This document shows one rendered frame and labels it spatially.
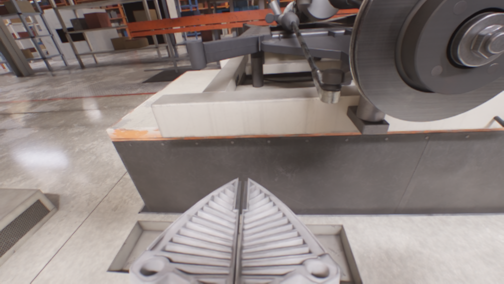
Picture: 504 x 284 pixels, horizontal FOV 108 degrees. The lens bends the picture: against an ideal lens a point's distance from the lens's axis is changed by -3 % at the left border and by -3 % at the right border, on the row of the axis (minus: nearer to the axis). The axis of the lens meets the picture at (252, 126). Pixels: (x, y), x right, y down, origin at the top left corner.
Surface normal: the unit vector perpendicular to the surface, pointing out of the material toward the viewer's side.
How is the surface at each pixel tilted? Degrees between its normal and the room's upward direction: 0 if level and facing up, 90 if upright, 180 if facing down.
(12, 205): 0
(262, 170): 90
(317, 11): 90
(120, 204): 0
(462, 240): 0
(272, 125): 90
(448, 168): 90
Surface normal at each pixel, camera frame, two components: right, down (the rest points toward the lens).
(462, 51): -0.07, 0.50
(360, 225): -0.07, -0.86
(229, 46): 0.86, 0.20
